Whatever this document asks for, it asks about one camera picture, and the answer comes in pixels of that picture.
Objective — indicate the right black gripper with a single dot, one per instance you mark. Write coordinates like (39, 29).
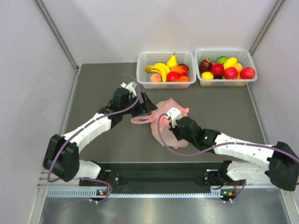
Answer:
(174, 130)

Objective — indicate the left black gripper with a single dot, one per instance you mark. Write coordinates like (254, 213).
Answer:
(146, 107)

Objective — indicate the pink plastic bag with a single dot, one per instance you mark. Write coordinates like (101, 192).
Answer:
(167, 135)

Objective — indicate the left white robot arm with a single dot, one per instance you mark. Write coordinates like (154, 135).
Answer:
(62, 155)

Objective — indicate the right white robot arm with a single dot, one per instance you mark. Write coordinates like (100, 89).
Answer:
(275, 163)

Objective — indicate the peach fruit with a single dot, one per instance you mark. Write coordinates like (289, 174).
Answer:
(155, 78)

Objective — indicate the yellow banana bunch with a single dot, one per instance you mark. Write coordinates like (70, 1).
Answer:
(158, 68)

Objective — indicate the red apple in left basket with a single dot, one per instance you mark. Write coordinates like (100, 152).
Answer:
(173, 77)

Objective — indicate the left white plastic basket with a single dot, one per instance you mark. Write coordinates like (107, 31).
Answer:
(151, 58)

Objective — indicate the white plastic basket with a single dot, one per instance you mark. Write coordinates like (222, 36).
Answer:
(151, 58)
(244, 59)

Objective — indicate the orange tangerine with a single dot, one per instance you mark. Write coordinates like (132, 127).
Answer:
(184, 79)

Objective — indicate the yellow pear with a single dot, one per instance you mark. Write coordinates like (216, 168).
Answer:
(172, 62)

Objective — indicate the dark plum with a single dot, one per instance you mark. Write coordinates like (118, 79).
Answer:
(184, 65)

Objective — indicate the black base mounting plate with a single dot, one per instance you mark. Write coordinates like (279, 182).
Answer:
(164, 177)

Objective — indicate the yellow lemon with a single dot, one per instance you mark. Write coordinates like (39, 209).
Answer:
(207, 75)

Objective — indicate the dark red apple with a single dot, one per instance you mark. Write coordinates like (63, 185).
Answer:
(205, 65)

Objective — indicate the red apple middle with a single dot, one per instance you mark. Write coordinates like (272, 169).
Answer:
(217, 69)

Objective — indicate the red apple front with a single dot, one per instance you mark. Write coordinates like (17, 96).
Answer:
(230, 73)

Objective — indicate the green lime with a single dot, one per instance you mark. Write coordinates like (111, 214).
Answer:
(222, 60)

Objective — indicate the yellow mango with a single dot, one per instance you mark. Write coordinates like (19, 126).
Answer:
(231, 62)

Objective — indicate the red apple right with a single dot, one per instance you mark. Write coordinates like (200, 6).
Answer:
(247, 73)

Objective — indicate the right white plastic basket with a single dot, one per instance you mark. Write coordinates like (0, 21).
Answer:
(244, 59)

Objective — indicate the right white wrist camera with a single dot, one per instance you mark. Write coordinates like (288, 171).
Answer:
(173, 114)

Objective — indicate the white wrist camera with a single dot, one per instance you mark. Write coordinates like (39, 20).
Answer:
(173, 114)
(131, 87)

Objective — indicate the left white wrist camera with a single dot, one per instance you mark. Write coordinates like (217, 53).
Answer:
(131, 87)

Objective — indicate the grey slotted cable duct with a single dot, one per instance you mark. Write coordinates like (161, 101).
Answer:
(98, 193)

